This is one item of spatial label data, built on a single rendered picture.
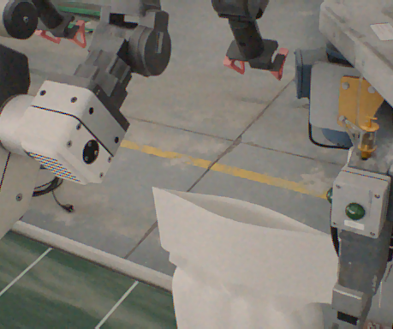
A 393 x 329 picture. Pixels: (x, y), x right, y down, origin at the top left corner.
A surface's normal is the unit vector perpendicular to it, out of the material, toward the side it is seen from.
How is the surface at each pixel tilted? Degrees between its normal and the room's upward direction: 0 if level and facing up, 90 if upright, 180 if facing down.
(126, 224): 0
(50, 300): 0
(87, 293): 0
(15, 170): 90
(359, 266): 90
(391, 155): 22
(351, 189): 90
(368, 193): 90
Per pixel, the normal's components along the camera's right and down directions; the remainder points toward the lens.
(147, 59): 0.86, 0.22
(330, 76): -0.51, 0.51
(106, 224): -0.08, -0.83
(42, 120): -0.32, -0.46
